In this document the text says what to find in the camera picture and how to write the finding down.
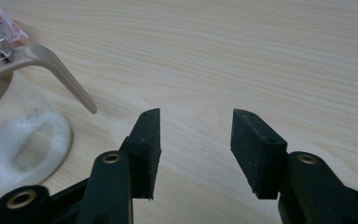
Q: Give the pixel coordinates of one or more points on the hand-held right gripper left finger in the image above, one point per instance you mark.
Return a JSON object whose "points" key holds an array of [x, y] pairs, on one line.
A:
{"points": [[143, 149]]}

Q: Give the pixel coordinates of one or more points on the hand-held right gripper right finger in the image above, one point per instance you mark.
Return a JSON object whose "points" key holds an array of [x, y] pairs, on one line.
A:
{"points": [[261, 155]]}

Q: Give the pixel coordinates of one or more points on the glass seasoning jar beige lid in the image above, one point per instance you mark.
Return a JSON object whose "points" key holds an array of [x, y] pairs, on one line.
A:
{"points": [[28, 149]]}

